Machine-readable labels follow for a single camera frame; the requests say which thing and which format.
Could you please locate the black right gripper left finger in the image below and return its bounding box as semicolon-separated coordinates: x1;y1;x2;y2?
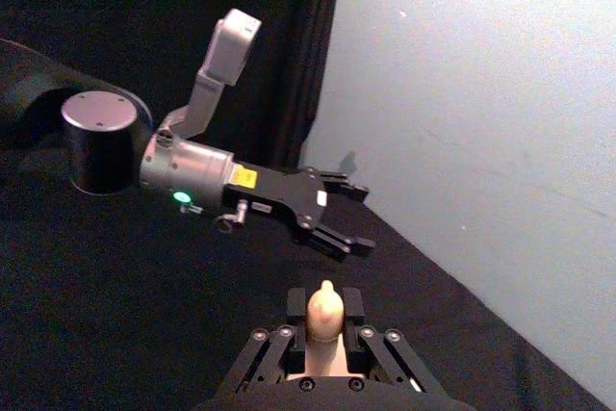
218;287;310;396

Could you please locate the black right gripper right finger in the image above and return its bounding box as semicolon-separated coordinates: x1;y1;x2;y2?
342;287;449;396

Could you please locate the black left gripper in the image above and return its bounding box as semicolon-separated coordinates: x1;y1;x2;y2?
220;162;377;264

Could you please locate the small white plastic piece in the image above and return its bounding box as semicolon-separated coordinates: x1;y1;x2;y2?
287;279;370;381

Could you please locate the black table cloth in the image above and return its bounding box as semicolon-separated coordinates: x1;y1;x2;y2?
0;0;613;411

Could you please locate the thin dark gripper cable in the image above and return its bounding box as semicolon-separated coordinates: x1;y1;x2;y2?
178;197;251;234

